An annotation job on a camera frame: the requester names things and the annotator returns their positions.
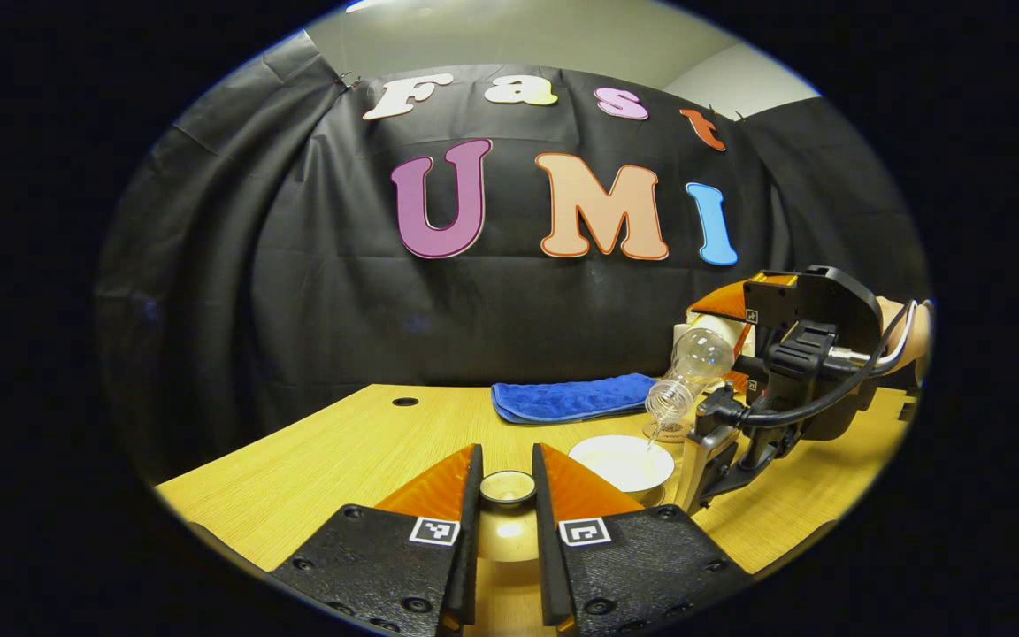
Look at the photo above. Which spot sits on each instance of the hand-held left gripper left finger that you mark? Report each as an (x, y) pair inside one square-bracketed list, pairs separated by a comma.
[(465, 531)]

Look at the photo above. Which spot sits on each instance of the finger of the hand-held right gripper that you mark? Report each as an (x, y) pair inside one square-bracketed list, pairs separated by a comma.
[(747, 379), (731, 301)]

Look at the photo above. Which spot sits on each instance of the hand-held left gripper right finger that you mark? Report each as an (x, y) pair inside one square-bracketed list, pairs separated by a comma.
[(547, 531)]

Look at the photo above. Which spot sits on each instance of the clear water bottle orange label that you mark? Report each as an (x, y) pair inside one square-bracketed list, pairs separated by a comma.
[(700, 358)]

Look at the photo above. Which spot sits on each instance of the yellow teacup lid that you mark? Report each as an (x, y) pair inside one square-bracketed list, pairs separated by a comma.
[(508, 487)]

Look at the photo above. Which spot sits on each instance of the round cork coaster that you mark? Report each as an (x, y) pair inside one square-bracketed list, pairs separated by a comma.
[(670, 433)]

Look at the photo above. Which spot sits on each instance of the blue folded towel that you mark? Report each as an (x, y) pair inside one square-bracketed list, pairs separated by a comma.
[(563, 398)]

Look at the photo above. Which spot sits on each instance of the black backdrop cloth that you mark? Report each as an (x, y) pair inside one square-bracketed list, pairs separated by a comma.
[(253, 265)]

